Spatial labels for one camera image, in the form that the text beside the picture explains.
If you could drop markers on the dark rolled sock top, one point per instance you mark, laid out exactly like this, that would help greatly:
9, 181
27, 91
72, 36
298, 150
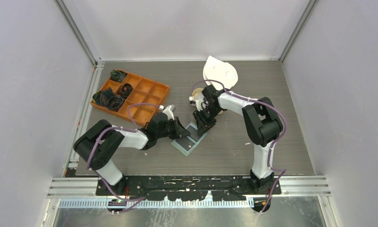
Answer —
118, 75

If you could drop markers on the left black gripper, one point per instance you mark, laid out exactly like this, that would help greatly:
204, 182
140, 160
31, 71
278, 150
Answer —
180, 130

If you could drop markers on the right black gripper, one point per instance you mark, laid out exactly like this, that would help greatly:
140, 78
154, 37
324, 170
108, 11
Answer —
203, 124

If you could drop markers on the white folded cloth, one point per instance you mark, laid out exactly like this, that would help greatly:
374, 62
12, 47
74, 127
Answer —
220, 71

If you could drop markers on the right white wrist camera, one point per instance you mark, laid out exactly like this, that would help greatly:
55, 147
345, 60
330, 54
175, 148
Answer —
198, 101

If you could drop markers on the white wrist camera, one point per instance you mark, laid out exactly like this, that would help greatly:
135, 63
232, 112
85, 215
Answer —
169, 112
198, 101

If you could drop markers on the green card holder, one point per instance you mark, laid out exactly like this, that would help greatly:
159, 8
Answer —
179, 148

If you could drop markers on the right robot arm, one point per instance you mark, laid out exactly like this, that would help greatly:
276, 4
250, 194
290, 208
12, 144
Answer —
262, 123

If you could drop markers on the grey credit card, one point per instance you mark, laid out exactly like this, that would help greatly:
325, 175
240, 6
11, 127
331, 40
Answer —
194, 133

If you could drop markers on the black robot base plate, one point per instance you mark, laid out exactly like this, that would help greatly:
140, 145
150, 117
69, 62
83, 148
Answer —
192, 187

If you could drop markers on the dark rolled socks large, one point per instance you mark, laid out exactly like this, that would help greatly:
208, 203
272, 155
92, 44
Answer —
108, 99

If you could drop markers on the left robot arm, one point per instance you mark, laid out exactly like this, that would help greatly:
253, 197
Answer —
97, 145

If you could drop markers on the beige oval card tray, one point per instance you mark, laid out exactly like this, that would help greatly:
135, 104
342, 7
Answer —
206, 100

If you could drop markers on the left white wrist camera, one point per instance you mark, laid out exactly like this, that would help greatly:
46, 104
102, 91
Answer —
169, 112

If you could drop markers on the dark rolled sock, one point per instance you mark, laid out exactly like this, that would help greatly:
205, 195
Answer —
125, 90
118, 75

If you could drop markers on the orange compartment tray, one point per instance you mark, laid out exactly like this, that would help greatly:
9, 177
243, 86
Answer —
142, 103

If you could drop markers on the perforated metal rail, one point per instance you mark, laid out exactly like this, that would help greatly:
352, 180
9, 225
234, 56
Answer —
109, 203

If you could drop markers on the dark rolled sock middle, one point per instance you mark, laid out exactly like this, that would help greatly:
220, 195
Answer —
125, 90

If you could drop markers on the grey VIP card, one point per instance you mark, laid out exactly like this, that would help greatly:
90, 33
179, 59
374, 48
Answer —
185, 143

